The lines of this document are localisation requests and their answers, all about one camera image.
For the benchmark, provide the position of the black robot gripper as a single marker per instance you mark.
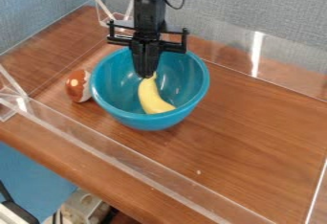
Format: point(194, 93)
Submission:
point(141, 33)

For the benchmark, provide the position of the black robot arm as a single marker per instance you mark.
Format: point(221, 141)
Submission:
point(147, 35)

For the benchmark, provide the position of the blue plastic bowl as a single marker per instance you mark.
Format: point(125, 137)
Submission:
point(183, 83)

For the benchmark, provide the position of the yellow toy banana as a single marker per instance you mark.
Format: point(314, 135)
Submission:
point(150, 98)

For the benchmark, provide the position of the brown white toy mushroom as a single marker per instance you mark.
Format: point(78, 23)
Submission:
point(78, 86)

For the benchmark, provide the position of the clear acrylic back barrier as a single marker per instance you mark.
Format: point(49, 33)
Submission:
point(279, 61)

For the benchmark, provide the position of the clear acrylic barrier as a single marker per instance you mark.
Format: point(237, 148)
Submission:
point(279, 61)
point(147, 190)

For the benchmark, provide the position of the clear acrylic front barrier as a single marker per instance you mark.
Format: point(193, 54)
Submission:
point(147, 190)

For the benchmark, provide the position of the grey box under table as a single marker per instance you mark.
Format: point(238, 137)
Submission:
point(83, 208)

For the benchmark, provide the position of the black chair edge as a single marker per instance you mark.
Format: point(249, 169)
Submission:
point(13, 214)

